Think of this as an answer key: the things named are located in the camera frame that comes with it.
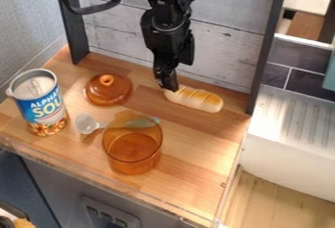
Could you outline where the blue soup can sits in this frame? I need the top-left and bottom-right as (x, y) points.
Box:
(5, 68), (72, 138)

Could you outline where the orange lid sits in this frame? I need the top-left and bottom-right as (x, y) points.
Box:
(82, 72), (134, 108)

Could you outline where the white cabinet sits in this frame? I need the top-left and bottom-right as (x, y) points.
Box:
(238, 84), (335, 204)

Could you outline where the toy bread loaf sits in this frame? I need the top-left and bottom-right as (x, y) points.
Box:
(163, 85), (225, 114)

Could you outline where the orange transparent pot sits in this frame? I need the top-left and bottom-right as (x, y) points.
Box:
(100, 110), (166, 176)

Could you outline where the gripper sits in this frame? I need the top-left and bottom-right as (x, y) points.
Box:
(138, 7), (197, 93)

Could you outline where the clear plastic spoon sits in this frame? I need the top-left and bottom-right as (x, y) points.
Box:
(74, 113), (163, 135)

